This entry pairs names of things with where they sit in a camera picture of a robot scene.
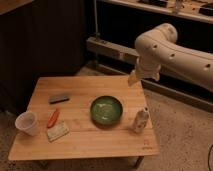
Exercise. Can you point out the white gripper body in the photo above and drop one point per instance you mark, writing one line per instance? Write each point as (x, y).
(144, 69)

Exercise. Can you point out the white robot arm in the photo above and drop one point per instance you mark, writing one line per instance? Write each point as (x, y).
(157, 47)

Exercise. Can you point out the grey metal beam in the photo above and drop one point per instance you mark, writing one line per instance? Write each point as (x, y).
(171, 83)

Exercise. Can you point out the white patterned bottle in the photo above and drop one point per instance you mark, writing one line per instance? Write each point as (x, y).
(141, 120)

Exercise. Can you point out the green ceramic bowl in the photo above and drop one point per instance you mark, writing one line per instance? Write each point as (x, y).
(106, 110)

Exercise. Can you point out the metal vertical pole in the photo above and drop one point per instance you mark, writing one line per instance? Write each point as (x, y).
(97, 34)

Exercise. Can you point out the wooden low table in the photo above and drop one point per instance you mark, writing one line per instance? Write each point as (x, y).
(85, 139)

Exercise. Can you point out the background shelf counter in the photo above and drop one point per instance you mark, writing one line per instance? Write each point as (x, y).
(187, 9)

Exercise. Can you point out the dark grey rectangular block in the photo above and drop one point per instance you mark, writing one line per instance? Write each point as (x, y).
(58, 99)

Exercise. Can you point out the orange carrot toy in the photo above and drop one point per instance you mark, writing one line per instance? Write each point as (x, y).
(52, 120)

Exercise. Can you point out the beige sponge pad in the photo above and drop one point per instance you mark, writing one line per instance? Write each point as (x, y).
(57, 131)

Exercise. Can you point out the white plastic cup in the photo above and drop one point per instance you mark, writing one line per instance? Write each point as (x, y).
(27, 122)

